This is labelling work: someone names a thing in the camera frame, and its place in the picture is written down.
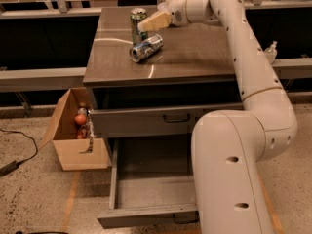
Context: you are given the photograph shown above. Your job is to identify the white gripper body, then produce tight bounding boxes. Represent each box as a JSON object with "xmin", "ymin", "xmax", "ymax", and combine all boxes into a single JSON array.
[{"xmin": 166, "ymin": 0, "xmax": 188, "ymax": 26}]

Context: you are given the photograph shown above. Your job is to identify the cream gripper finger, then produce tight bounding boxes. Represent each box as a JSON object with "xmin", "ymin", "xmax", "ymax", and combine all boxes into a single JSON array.
[{"xmin": 137, "ymin": 11, "xmax": 172, "ymax": 32}]

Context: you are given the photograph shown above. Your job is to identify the green drink can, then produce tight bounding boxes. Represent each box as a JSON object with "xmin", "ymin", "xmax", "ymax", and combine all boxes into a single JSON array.
[{"xmin": 130, "ymin": 8, "xmax": 148, "ymax": 46}]

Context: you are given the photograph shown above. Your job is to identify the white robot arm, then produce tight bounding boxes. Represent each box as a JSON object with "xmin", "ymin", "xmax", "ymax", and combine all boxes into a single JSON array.
[{"xmin": 138, "ymin": 0, "xmax": 297, "ymax": 234}]

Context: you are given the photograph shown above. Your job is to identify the silver blue can lying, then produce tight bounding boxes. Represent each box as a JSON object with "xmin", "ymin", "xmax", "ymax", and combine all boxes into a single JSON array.
[{"xmin": 130, "ymin": 34, "xmax": 163, "ymax": 63}]

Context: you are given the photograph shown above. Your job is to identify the grey drawer cabinet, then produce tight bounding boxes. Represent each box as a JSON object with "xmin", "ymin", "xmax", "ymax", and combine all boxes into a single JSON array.
[{"xmin": 83, "ymin": 5, "xmax": 245, "ymax": 230}]

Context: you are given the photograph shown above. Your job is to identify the upper grey drawer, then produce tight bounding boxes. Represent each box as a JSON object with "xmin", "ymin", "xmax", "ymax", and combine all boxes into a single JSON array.
[{"xmin": 91, "ymin": 102, "xmax": 242, "ymax": 138}]

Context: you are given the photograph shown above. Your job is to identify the open middle grey drawer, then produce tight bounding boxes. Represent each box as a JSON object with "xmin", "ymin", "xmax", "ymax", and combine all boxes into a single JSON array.
[{"xmin": 97, "ymin": 134, "xmax": 199, "ymax": 229}]

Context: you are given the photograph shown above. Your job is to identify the white ceramic bowl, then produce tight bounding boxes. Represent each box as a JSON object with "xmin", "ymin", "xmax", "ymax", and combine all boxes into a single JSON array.
[{"xmin": 157, "ymin": 2, "xmax": 168, "ymax": 12}]

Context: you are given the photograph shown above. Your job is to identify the clear sanitizer bottle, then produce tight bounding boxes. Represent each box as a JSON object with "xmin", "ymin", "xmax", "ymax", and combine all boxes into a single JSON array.
[{"xmin": 264, "ymin": 41, "xmax": 277, "ymax": 63}]

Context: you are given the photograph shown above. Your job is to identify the orange round fruit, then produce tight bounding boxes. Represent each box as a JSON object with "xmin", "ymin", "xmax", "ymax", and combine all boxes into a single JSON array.
[{"xmin": 74, "ymin": 114, "xmax": 87, "ymax": 126}]

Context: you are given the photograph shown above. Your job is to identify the snack packets in box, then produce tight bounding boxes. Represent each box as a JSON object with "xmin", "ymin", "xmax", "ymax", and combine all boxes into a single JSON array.
[{"xmin": 75, "ymin": 107, "xmax": 96, "ymax": 154}]

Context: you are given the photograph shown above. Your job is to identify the cardboard box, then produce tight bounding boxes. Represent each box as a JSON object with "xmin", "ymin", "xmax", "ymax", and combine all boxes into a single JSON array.
[{"xmin": 39, "ymin": 88, "xmax": 110, "ymax": 171}]

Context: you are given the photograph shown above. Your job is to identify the black power cable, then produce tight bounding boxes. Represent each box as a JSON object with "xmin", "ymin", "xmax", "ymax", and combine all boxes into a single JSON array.
[{"xmin": 0, "ymin": 128, "xmax": 39, "ymax": 177}]

